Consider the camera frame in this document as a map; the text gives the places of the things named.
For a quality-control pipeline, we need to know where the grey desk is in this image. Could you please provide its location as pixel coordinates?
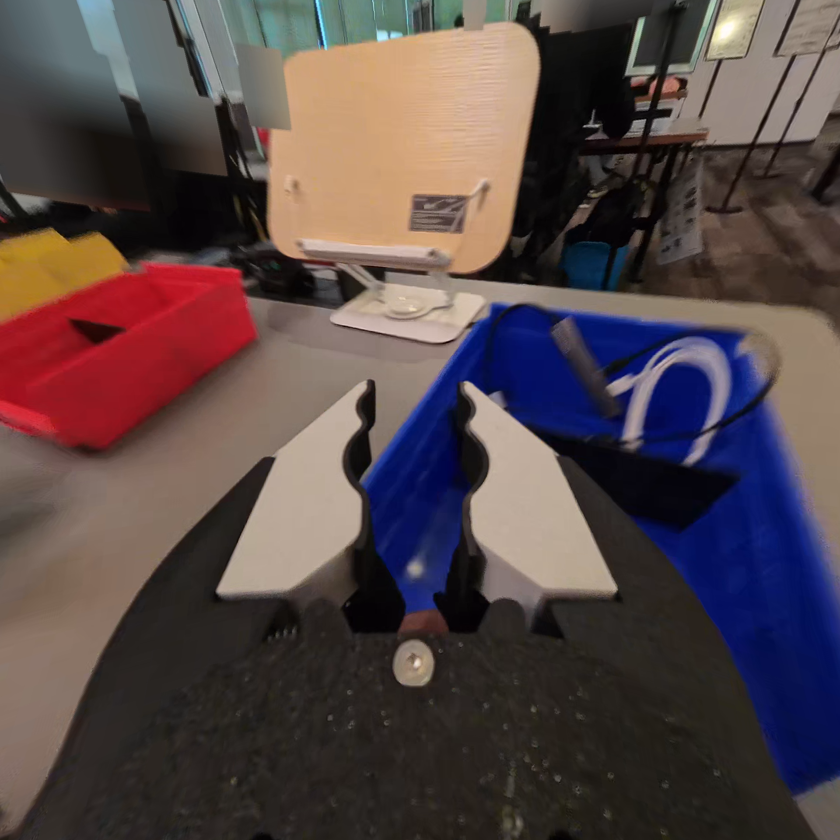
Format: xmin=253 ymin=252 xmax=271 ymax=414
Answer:
xmin=0 ymin=279 xmax=840 ymax=840

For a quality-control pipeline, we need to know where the yellow plastic bin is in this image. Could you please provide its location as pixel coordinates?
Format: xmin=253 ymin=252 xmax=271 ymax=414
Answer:
xmin=0 ymin=231 xmax=131 ymax=322

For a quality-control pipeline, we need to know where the blue plastic bin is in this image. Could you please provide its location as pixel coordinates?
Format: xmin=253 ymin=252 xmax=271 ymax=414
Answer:
xmin=361 ymin=302 xmax=840 ymax=796

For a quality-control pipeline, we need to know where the grey USB hub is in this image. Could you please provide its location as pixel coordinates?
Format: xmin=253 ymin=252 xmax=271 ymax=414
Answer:
xmin=489 ymin=302 xmax=783 ymax=455

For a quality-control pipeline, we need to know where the wooden book stand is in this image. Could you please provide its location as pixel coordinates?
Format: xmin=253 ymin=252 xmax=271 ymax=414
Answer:
xmin=266 ymin=21 xmax=543 ymax=345

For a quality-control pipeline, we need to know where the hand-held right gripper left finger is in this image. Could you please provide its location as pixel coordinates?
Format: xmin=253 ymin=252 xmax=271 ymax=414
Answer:
xmin=215 ymin=379 xmax=406 ymax=634

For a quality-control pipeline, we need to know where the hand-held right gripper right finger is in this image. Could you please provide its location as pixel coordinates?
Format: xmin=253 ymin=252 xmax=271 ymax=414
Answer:
xmin=433 ymin=381 xmax=621 ymax=634

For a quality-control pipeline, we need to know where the white cable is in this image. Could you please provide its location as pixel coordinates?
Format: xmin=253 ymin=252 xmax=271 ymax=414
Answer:
xmin=607 ymin=336 xmax=734 ymax=468

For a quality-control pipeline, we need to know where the blue bucket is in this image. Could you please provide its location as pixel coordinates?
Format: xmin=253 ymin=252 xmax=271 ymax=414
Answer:
xmin=560 ymin=241 xmax=632 ymax=294

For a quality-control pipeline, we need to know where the wooden background table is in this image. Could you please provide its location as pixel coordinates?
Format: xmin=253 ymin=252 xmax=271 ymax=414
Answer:
xmin=581 ymin=126 xmax=711 ymax=284

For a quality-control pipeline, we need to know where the red plastic bin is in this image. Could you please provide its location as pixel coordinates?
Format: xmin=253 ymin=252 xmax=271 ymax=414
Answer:
xmin=0 ymin=261 xmax=259 ymax=452

